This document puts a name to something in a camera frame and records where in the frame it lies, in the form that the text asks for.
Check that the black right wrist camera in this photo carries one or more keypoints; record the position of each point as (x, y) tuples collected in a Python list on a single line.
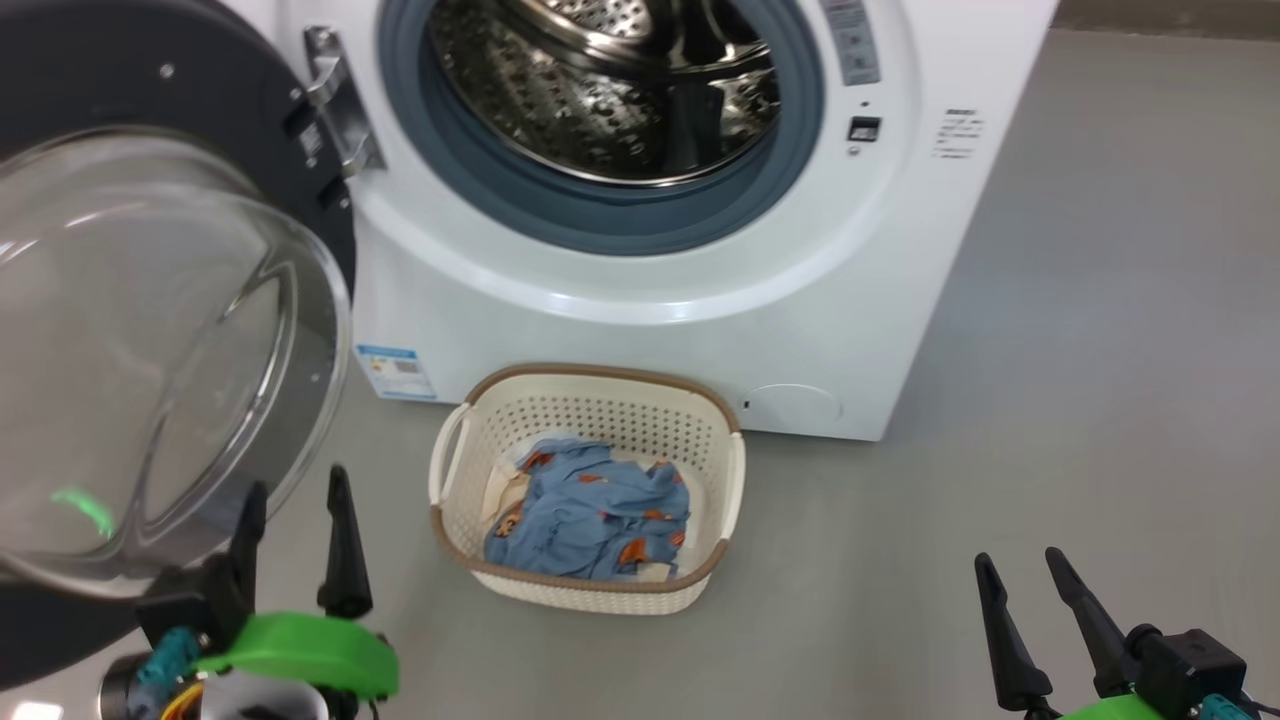
[(1190, 665)]

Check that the black round glass washer door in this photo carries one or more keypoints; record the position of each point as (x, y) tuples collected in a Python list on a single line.
[(150, 330)]

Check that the blue garment with orange print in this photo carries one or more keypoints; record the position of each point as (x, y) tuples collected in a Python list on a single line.
[(590, 510)]

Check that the white front-load washing machine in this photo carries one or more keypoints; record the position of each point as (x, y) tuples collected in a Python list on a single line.
[(800, 300)]

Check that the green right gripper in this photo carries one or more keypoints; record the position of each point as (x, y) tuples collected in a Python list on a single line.
[(1110, 710)]

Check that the grey warning label sticker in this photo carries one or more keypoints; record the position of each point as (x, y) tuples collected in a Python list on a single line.
[(852, 45)]

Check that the metal door hinge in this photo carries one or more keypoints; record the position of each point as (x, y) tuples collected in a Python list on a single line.
[(340, 100)]

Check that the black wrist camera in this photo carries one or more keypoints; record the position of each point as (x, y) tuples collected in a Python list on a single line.
[(190, 610), (1190, 665)]

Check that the blue energy label sticker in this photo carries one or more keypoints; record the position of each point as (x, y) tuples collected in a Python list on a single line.
[(395, 370)]

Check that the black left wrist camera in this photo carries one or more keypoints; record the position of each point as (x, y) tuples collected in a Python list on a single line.
[(190, 610)]

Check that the round white filter cover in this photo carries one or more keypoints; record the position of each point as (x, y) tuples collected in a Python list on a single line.
[(795, 405)]

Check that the cream perforated laundry basket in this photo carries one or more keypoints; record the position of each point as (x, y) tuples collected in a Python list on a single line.
[(590, 410)]

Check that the cream white garment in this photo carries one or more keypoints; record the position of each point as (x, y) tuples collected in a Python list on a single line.
[(500, 495)]

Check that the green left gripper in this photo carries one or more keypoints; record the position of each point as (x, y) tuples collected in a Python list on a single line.
[(300, 650)]

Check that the steel washing machine drum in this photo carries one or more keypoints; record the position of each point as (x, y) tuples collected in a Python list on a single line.
[(600, 110)]

